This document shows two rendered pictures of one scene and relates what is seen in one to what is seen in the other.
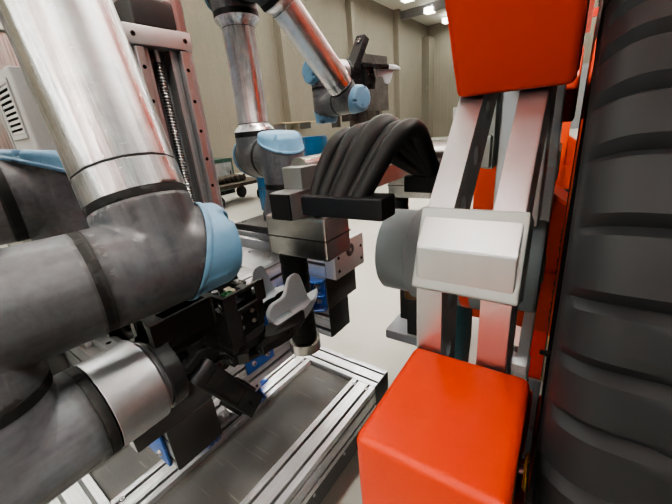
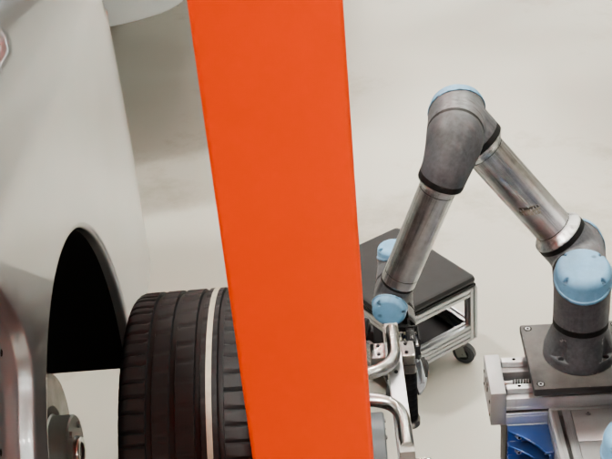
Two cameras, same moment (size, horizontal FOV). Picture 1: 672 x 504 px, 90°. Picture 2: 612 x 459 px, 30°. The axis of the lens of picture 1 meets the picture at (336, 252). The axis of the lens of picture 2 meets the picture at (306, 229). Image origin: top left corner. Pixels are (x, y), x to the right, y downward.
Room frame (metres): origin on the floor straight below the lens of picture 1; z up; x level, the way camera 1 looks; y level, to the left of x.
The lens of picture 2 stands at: (1.83, -1.11, 2.40)
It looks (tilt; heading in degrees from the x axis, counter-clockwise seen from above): 32 degrees down; 146
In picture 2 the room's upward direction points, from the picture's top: 5 degrees counter-clockwise
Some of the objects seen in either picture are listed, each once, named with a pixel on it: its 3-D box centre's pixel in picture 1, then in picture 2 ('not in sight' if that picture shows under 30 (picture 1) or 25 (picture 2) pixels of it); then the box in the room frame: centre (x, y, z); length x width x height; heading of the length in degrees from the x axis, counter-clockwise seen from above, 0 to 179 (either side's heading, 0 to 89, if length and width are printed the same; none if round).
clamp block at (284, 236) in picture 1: (308, 230); (392, 358); (0.39, 0.03, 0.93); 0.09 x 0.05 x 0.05; 54
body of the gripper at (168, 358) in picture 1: (207, 331); (402, 341); (0.29, 0.14, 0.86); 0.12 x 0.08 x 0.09; 144
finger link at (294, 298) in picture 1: (295, 295); not in sight; (0.36, 0.05, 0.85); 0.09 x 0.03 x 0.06; 136
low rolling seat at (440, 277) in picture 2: not in sight; (394, 312); (-0.52, 0.77, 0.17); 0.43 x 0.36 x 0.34; 178
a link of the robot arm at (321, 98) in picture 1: (328, 105); not in sight; (1.19, -0.02, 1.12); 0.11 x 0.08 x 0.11; 38
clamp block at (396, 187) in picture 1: (413, 182); not in sight; (0.67, -0.17, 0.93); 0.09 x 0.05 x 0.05; 54
